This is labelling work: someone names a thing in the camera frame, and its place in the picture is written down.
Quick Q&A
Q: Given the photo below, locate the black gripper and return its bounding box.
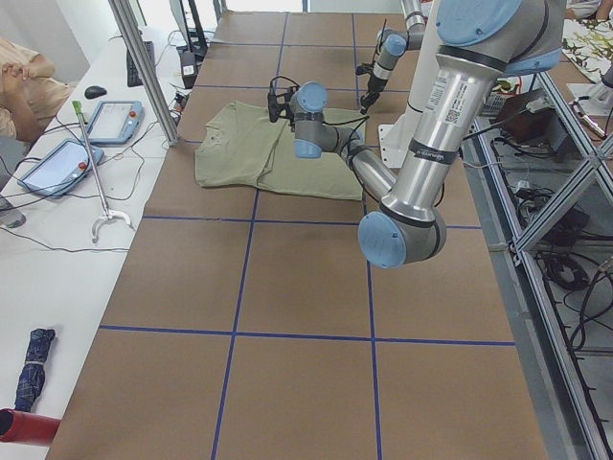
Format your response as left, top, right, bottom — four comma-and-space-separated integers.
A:
360, 76, 383, 115

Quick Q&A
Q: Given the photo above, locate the olive green long-sleeve shirt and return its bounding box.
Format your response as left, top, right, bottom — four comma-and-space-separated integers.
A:
194, 101, 362, 201

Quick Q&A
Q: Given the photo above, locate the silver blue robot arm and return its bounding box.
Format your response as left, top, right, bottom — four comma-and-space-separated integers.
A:
355, 0, 427, 115
289, 1, 566, 268

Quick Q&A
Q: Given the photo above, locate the black keyboard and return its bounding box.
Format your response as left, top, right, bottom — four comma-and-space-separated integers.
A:
125, 39, 156, 88

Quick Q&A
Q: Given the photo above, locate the far blue teach pendant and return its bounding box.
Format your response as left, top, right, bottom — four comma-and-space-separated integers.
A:
87, 101, 144, 147

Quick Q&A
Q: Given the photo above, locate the blue teach pendant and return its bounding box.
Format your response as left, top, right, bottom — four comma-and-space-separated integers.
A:
17, 139, 91, 197
87, 101, 144, 147

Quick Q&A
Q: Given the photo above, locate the black computer mouse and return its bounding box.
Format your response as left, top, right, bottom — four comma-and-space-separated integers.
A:
84, 85, 107, 100

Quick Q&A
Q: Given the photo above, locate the metal reacher grabber stick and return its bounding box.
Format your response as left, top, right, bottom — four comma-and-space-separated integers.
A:
72, 100, 135, 243

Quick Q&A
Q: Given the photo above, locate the near blue teach pendant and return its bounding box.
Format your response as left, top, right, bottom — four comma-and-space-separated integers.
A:
17, 139, 91, 197

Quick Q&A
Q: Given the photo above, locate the person in beige shirt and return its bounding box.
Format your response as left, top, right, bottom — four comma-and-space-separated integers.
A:
1, 37, 74, 144

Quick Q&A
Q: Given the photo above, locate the folded dark blue umbrella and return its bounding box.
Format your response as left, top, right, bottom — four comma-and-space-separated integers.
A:
14, 328, 56, 412

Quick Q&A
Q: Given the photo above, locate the red cylinder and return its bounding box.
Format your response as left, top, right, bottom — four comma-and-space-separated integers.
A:
1, 408, 61, 447

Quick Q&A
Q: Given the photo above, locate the white central pedestal column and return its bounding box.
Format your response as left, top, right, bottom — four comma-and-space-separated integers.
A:
378, 1, 442, 169

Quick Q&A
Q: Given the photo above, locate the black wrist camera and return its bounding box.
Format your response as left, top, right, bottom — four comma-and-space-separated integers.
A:
355, 63, 373, 76
267, 75, 301, 127

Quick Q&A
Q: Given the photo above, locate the aluminium frame post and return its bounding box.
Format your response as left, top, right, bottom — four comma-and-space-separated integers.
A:
108, 0, 179, 147

